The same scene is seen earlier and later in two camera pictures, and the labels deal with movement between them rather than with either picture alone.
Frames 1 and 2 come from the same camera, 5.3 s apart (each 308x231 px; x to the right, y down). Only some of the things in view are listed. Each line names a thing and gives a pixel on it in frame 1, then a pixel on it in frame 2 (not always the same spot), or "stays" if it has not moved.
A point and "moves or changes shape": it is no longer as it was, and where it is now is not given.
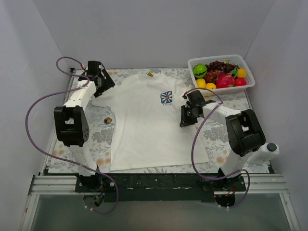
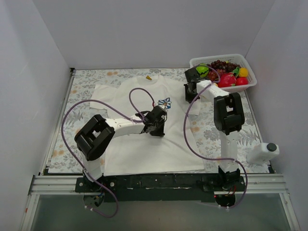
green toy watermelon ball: [199, 70] stays
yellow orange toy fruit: [241, 72] stays
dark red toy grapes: [215, 68] stays
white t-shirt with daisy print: [146, 132] moves or changes shape
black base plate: [158, 187] stays
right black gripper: [186, 115] to [192, 72]
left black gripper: [102, 82] to [160, 111]
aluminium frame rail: [54, 185] stays
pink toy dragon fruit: [224, 80] stays
